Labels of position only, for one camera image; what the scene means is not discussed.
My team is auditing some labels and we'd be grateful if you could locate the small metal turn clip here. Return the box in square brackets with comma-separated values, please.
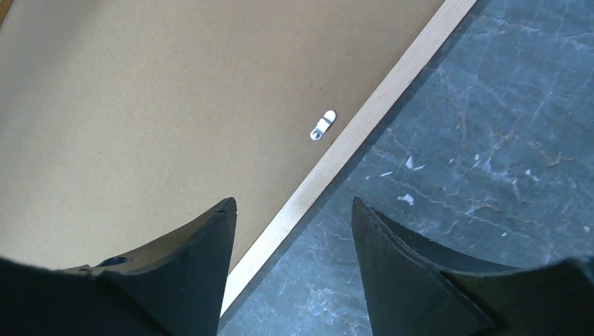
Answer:
[310, 110, 337, 141]

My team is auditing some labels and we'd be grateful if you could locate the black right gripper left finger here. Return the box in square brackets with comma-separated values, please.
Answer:
[1, 197, 237, 335]

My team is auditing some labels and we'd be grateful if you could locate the wooden picture frame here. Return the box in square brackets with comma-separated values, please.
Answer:
[221, 0, 476, 314]

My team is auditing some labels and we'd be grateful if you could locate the brown backing board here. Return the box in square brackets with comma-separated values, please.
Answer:
[0, 0, 446, 274]

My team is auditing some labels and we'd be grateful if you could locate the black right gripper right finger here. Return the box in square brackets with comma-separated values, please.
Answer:
[351, 197, 593, 335]

